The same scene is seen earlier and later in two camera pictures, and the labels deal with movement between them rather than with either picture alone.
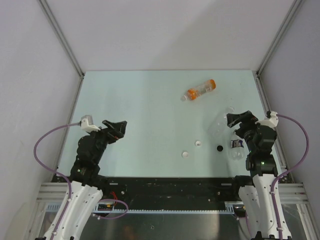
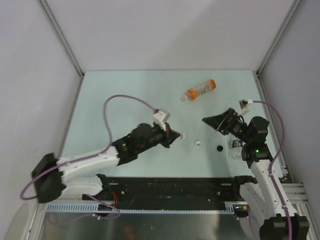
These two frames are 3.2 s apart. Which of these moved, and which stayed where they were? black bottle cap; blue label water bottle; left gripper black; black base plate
Moved: left gripper black
Stayed: black bottle cap; black base plate; blue label water bottle
